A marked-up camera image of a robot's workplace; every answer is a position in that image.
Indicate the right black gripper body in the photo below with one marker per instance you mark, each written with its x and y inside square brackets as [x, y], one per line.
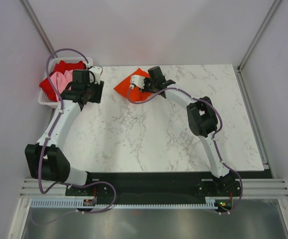
[148, 86]

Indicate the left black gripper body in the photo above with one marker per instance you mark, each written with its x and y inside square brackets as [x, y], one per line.
[94, 91]

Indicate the orange t shirt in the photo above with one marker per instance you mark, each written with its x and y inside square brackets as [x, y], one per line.
[133, 93]

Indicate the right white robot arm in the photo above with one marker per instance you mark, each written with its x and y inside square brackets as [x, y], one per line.
[204, 122]

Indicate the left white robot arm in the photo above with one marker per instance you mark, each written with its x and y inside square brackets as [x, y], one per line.
[45, 159]

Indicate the pink t shirt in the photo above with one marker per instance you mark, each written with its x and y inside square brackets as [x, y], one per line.
[61, 80]

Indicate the red t shirt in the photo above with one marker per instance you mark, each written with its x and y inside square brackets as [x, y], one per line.
[62, 66]

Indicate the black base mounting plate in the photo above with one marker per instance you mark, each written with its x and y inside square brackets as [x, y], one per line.
[155, 188]

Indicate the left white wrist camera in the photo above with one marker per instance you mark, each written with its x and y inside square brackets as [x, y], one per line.
[95, 74]

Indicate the white slotted cable duct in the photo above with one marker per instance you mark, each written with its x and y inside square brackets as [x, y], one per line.
[90, 204]

